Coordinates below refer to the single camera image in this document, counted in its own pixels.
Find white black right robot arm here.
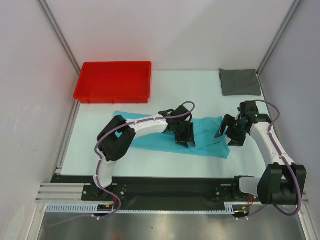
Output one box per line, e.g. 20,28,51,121
215,100,307,207

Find red plastic tray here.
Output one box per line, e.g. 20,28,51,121
73,61,152,104

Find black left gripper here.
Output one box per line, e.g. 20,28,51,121
173,121,195,148

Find white slotted cable duct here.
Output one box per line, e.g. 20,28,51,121
46,202,251,215

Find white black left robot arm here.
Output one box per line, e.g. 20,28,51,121
93,104,196,200

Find right aluminium corner post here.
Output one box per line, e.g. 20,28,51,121
256,0,304,76

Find aluminium front frame rail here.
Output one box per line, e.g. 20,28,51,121
34,183,310,205

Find folded grey t-shirt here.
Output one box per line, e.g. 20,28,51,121
219,68,262,96

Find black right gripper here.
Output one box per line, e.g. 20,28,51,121
214,113,247,147

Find light blue t-shirt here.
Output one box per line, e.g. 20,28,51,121
114,112,230,159

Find left aluminium corner post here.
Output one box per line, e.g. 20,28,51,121
36,0,81,76

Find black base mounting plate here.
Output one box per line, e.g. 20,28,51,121
50,175,259,212

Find aluminium corner post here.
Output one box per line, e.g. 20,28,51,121
256,0,304,76
36,0,81,76

